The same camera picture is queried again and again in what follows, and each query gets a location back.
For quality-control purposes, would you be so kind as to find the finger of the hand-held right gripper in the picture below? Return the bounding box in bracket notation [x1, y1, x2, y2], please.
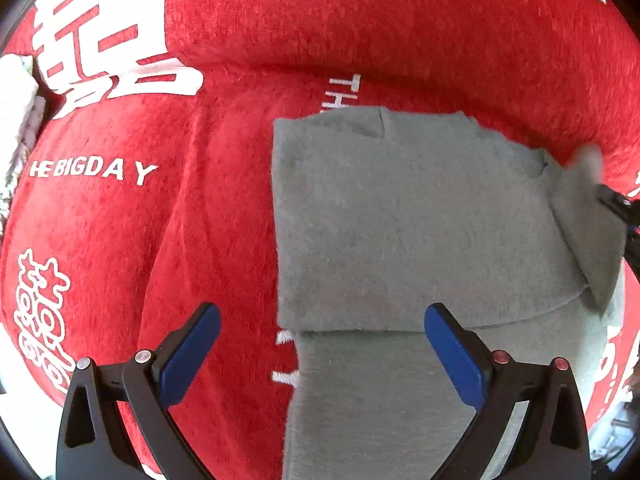
[596, 184, 640, 261]

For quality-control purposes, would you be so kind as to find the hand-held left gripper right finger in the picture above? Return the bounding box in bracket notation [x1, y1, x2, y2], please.
[424, 302, 592, 480]

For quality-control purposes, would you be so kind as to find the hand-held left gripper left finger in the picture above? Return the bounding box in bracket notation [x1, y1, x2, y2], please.
[55, 302, 222, 480]

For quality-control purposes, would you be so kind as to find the grey fleece garment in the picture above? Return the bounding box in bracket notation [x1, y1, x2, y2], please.
[270, 106, 628, 480]

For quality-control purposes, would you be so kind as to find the red printed blanket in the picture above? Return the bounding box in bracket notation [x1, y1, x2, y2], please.
[0, 0, 640, 480]

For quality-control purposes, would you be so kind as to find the white patterned cloth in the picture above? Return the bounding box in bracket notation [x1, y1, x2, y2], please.
[0, 54, 47, 233]

